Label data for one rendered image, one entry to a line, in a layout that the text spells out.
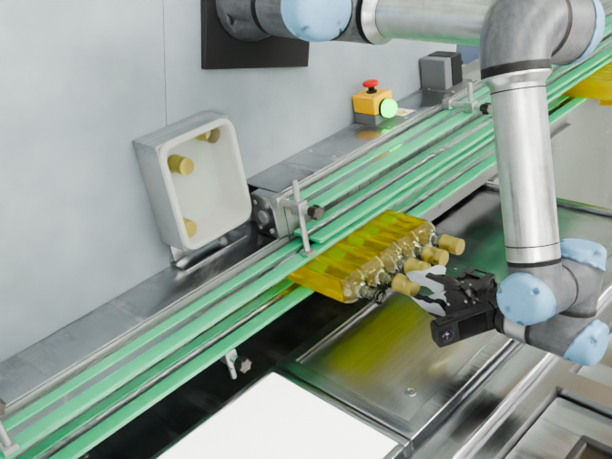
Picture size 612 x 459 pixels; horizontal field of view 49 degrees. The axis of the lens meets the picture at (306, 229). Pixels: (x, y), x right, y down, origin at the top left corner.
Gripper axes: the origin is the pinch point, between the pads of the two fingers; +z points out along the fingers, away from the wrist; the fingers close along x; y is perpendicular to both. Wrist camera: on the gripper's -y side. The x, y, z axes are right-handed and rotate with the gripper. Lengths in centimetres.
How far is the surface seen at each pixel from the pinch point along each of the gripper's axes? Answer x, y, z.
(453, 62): 22, 65, 33
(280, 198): 15.7, -6.2, 26.3
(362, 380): -12.9, -14.9, 1.5
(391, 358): -12.9, -6.9, 0.9
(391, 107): 19, 36, 31
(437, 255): 1.2, 10.4, 1.2
